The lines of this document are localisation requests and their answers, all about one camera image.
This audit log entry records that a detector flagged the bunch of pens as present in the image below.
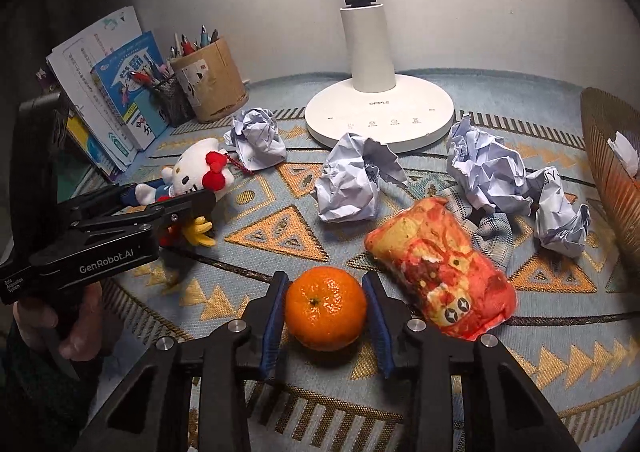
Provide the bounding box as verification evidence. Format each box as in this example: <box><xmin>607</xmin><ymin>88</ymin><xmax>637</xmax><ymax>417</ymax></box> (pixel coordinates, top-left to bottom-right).
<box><xmin>127</xmin><ymin>59</ymin><xmax>173</xmax><ymax>88</ymax></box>
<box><xmin>167</xmin><ymin>24</ymin><xmax>221</xmax><ymax>60</ymax></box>

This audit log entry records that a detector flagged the white desk lamp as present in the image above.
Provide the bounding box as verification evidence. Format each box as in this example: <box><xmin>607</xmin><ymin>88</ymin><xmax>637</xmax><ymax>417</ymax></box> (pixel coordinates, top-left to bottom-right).
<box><xmin>304</xmin><ymin>0</ymin><xmax>455</xmax><ymax>155</ymax></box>

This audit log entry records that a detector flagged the white kitty plush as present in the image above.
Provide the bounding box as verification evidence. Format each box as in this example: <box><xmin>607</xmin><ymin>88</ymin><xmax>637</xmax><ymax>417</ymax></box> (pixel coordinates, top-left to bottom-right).
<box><xmin>134</xmin><ymin>138</ymin><xmax>255</xmax><ymax>249</ymax></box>

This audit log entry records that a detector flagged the white paper ball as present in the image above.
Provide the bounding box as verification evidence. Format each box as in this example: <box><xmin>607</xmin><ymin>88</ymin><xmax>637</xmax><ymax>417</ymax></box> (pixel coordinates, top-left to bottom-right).
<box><xmin>223</xmin><ymin>107</ymin><xmax>288</xmax><ymax>172</ymax></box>
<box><xmin>532</xmin><ymin>167</ymin><xmax>592</xmax><ymax>258</ymax></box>
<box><xmin>607</xmin><ymin>131</ymin><xmax>640</xmax><ymax>168</ymax></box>
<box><xmin>446</xmin><ymin>114</ymin><xmax>538</xmax><ymax>218</ymax></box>
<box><xmin>314</xmin><ymin>132</ymin><xmax>408</xmax><ymax>223</ymax></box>

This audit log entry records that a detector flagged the red snack packet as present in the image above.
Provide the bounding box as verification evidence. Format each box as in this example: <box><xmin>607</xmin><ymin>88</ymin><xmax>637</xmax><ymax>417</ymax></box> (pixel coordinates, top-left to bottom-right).
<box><xmin>364</xmin><ymin>196</ymin><xmax>518</xmax><ymax>343</ymax></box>

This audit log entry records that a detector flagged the blue cover book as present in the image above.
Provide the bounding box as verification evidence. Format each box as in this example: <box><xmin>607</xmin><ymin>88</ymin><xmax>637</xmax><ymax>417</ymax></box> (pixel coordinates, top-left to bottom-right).
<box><xmin>90</xmin><ymin>31</ymin><xmax>173</xmax><ymax>152</ymax></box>

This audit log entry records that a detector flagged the amber ribbed glass bowl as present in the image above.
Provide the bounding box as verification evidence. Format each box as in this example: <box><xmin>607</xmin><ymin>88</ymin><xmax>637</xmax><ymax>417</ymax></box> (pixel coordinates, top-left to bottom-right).
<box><xmin>580</xmin><ymin>87</ymin><xmax>640</xmax><ymax>253</ymax></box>

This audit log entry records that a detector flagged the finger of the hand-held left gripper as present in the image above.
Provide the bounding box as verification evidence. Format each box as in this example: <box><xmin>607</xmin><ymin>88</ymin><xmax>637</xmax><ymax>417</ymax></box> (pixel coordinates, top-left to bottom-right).
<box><xmin>75</xmin><ymin>189</ymin><xmax>217</xmax><ymax>245</ymax></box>
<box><xmin>57</xmin><ymin>184</ymin><xmax>138</xmax><ymax>224</ymax></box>

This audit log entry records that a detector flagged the person's left forearm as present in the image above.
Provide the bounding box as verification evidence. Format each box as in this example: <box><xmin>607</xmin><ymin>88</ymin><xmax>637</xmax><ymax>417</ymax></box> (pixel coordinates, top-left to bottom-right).
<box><xmin>0</xmin><ymin>322</ymin><xmax>101</xmax><ymax>452</ymax></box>

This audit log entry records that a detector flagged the yellow book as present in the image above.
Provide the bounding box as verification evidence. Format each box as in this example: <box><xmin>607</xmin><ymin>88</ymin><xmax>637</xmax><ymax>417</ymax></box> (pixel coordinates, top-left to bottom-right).
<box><xmin>65</xmin><ymin>107</ymin><xmax>108</xmax><ymax>173</ymax></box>

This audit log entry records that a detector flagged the wooden pen holder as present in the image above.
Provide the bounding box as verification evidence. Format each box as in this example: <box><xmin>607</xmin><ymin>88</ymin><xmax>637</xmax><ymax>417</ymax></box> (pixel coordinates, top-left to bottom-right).
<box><xmin>170</xmin><ymin>38</ymin><xmax>250</xmax><ymax>124</ymax></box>

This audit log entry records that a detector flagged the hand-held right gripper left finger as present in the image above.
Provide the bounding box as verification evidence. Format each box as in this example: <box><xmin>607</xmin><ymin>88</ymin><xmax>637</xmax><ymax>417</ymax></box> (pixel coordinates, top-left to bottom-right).
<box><xmin>75</xmin><ymin>269</ymin><xmax>291</xmax><ymax>452</ymax></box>

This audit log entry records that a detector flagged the stack of books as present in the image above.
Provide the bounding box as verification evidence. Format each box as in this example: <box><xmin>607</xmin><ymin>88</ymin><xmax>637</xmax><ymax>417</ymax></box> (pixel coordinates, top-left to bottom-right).
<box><xmin>46</xmin><ymin>7</ymin><xmax>143</xmax><ymax>173</ymax></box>

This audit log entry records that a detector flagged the grey curtain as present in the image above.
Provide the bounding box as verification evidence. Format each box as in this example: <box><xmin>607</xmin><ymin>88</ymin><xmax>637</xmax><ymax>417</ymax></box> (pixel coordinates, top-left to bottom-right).
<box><xmin>0</xmin><ymin>0</ymin><xmax>101</xmax><ymax>98</ymax></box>

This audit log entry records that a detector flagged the orange mandarin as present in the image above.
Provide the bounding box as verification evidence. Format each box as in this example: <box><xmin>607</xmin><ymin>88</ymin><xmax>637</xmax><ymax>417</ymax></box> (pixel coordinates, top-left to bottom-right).
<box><xmin>284</xmin><ymin>266</ymin><xmax>368</xmax><ymax>352</ymax></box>

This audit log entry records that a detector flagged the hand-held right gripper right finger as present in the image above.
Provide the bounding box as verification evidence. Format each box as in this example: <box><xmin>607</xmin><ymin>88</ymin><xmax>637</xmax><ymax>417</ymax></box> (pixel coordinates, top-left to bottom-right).
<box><xmin>361</xmin><ymin>272</ymin><xmax>583</xmax><ymax>452</ymax></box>

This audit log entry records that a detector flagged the black mesh pen holder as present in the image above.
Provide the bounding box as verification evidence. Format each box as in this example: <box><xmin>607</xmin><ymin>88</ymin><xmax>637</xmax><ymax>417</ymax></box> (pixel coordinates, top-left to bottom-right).
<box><xmin>150</xmin><ymin>74</ymin><xmax>196</xmax><ymax>129</ymax></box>

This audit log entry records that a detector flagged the person's left hand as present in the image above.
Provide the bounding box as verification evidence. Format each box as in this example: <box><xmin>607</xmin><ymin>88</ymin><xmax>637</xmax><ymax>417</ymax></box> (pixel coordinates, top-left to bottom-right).
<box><xmin>12</xmin><ymin>282</ymin><xmax>105</xmax><ymax>360</ymax></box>

